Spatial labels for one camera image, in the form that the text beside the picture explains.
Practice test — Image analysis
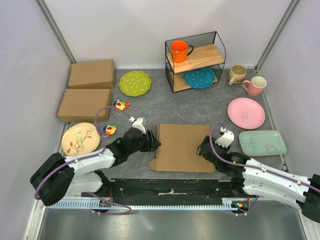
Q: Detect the large cardboard box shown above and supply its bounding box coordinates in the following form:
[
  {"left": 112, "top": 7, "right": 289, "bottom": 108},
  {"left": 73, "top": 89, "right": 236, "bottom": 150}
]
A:
[{"left": 148, "top": 123, "right": 216, "bottom": 173}]

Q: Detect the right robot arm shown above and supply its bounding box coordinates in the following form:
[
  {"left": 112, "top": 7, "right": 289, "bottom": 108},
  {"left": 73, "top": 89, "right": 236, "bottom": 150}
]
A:
[{"left": 196, "top": 136, "right": 320, "bottom": 223}]

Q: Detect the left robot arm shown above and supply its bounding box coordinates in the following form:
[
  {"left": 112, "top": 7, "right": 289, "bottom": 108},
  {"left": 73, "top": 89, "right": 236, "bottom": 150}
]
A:
[{"left": 30, "top": 127, "right": 161, "bottom": 207}]

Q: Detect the closed cardboard box front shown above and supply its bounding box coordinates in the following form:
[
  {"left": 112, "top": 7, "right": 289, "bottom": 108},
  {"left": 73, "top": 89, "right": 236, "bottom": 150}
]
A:
[{"left": 57, "top": 88, "right": 113, "bottom": 123}]

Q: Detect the closed cardboard box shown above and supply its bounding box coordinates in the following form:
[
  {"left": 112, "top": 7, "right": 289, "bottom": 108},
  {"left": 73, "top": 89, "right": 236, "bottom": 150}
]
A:
[
  {"left": 68, "top": 59, "right": 116, "bottom": 89},
  {"left": 57, "top": 88, "right": 113, "bottom": 123}
]

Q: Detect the closed cardboard box rear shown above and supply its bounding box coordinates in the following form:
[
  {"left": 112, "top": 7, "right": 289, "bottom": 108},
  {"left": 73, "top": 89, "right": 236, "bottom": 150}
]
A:
[{"left": 68, "top": 59, "right": 116, "bottom": 89}]

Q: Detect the rainbow flower toy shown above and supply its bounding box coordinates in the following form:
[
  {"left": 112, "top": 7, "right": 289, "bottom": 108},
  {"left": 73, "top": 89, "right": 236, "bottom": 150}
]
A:
[
  {"left": 102, "top": 124, "right": 117, "bottom": 137},
  {"left": 113, "top": 99, "right": 131, "bottom": 112}
]

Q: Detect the mint rectangular plate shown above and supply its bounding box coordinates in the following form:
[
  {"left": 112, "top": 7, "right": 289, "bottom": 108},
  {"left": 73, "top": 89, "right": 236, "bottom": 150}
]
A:
[{"left": 239, "top": 130, "right": 287, "bottom": 157}]

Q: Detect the pink round plate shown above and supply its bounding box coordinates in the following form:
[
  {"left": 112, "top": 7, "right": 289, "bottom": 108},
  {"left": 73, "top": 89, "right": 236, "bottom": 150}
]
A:
[{"left": 227, "top": 97, "right": 266, "bottom": 130}]

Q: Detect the green dotted plate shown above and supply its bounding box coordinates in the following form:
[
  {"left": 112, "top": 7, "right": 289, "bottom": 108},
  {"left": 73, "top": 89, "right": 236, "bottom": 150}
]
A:
[{"left": 119, "top": 70, "right": 152, "bottom": 97}]

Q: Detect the beige bird plate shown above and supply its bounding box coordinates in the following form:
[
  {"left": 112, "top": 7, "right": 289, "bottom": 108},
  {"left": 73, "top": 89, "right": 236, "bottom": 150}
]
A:
[{"left": 61, "top": 122, "right": 101, "bottom": 157}]

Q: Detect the blue dotted plate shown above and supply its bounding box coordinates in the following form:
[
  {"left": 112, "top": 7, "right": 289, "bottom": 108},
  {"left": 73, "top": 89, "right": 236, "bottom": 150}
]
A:
[{"left": 182, "top": 67, "right": 216, "bottom": 89}]

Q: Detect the pink mug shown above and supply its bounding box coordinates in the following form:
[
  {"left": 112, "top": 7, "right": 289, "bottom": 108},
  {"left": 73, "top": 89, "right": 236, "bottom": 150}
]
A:
[{"left": 242, "top": 76, "right": 267, "bottom": 97}]

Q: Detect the beige ceramic mug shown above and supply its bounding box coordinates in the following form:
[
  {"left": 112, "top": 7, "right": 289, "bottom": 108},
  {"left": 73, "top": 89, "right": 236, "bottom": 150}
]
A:
[{"left": 228, "top": 64, "right": 247, "bottom": 85}]

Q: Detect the orange mug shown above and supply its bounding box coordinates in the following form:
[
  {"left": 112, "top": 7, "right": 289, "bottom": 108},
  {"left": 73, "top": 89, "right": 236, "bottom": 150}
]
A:
[{"left": 170, "top": 40, "right": 194, "bottom": 63}]

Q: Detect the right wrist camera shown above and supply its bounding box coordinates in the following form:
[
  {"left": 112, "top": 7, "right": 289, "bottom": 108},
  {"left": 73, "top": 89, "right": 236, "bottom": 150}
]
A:
[{"left": 214, "top": 127, "right": 235, "bottom": 149}]

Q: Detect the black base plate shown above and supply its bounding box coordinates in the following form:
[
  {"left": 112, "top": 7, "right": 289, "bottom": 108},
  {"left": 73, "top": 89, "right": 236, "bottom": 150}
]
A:
[{"left": 94, "top": 178, "right": 254, "bottom": 206}]

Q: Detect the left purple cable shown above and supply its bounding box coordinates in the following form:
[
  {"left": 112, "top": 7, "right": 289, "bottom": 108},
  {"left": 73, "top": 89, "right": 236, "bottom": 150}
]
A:
[{"left": 33, "top": 105, "right": 136, "bottom": 201}]

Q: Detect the black wire wooden shelf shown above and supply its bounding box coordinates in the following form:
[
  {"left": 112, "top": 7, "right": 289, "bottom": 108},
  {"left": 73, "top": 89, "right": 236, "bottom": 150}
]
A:
[{"left": 164, "top": 31, "right": 227, "bottom": 93}]

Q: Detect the grey cable duct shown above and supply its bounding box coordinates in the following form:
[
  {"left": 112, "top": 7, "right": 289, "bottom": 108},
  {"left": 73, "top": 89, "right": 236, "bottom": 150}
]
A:
[{"left": 48, "top": 198, "right": 240, "bottom": 211}]

